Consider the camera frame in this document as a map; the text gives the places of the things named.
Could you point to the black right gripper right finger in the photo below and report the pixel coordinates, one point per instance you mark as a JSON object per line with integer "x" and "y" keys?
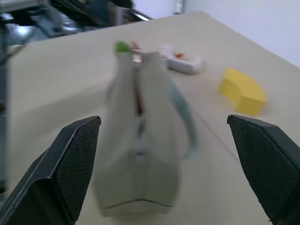
{"x": 269, "y": 164}

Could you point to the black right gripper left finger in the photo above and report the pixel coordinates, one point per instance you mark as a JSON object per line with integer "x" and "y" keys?
{"x": 58, "y": 173}

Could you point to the grey zippered pouch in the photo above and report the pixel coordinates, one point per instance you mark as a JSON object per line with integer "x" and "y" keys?
{"x": 143, "y": 140}

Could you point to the yellow curved foam block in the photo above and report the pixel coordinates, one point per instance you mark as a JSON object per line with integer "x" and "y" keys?
{"x": 243, "y": 92}

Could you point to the white plastic holder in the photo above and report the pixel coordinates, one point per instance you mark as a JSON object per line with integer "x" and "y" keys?
{"x": 185, "y": 62}

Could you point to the green zipper pull tab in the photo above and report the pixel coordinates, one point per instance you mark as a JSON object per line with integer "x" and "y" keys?
{"x": 121, "y": 47}

